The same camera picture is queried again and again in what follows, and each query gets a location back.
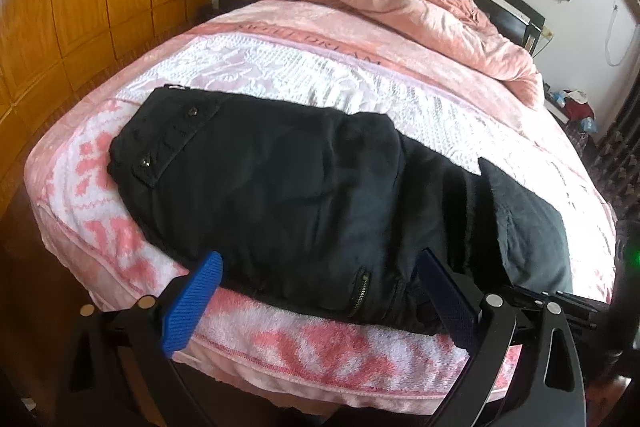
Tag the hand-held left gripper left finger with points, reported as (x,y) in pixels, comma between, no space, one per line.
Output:
(192,302)

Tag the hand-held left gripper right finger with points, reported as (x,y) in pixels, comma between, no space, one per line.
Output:
(450,302)

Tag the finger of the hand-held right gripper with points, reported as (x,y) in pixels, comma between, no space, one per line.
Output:
(580,299)

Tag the black jacket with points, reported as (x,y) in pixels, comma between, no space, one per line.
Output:
(310,207)

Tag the dark patterned curtain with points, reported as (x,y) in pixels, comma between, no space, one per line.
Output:
(617,152)

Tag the light blue packet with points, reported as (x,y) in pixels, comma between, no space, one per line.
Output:
(590,125)

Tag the red cloth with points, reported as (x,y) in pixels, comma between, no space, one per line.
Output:
(581,109)

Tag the pink patterned bed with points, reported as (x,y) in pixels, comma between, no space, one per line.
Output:
(280,67)

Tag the pink duvet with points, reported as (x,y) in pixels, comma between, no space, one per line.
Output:
(400,12)

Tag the wall outlet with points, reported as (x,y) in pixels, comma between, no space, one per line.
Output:
(548,34)

